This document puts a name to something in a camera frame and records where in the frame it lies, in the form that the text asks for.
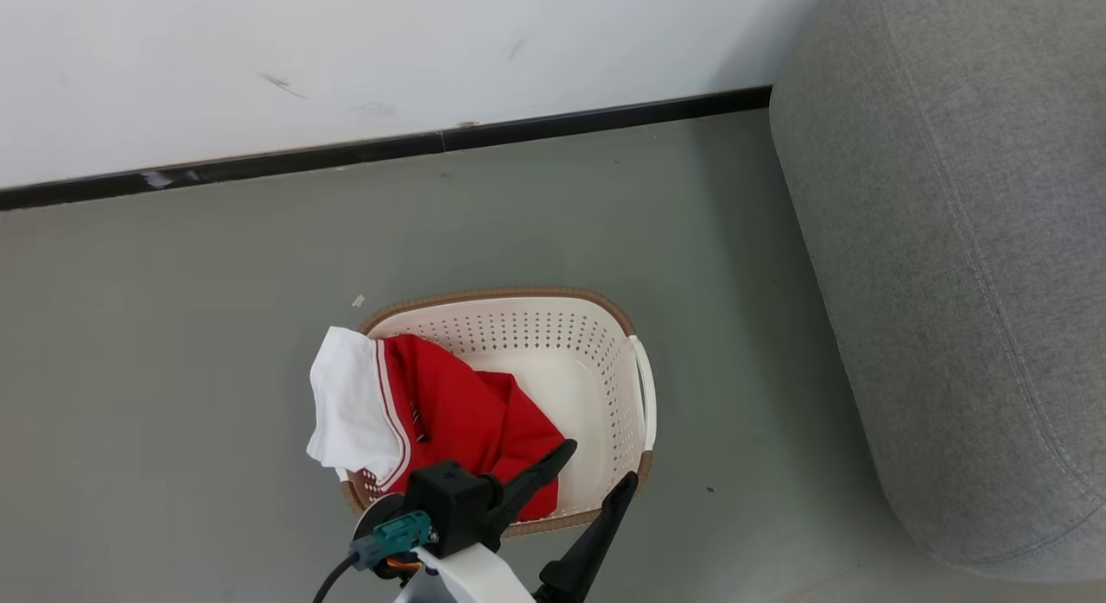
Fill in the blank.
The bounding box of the grey fabric sofa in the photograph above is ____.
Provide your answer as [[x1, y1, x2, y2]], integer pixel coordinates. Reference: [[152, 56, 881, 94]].
[[769, 0, 1106, 584]]

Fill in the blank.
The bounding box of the teal cable connector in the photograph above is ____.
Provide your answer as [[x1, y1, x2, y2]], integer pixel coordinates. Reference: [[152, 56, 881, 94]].
[[349, 510, 433, 574]]

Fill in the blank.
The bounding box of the black baseboard strip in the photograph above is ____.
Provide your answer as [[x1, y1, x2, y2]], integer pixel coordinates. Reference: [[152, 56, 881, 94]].
[[0, 85, 772, 212]]

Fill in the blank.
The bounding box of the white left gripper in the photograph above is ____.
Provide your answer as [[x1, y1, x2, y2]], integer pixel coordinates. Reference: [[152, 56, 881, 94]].
[[393, 439, 640, 603]]

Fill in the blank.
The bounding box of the cream perforated laundry basket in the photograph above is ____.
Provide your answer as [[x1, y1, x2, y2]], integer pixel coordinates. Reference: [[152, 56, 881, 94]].
[[340, 285, 658, 537]]

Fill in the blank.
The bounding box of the red and white garment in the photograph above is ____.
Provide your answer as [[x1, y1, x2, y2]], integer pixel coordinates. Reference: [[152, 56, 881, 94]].
[[306, 326, 567, 524]]

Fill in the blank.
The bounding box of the thin black cable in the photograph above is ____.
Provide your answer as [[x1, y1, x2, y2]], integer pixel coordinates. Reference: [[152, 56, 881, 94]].
[[311, 553, 359, 603]]

